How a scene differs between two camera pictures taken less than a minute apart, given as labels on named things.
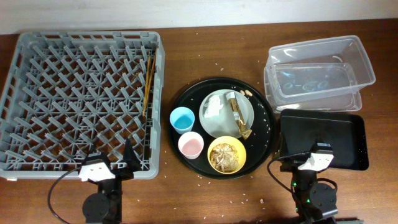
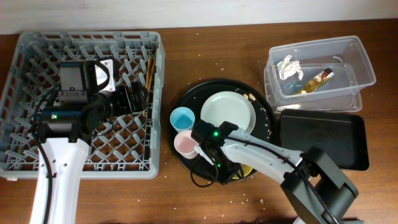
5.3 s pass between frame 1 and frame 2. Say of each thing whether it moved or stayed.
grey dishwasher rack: stayed
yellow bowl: moved
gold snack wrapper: moved
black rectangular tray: stayed
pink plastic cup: moved
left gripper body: moved
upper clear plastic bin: stayed
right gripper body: moved
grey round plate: stayed
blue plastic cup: stayed
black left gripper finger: moved
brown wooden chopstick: stayed
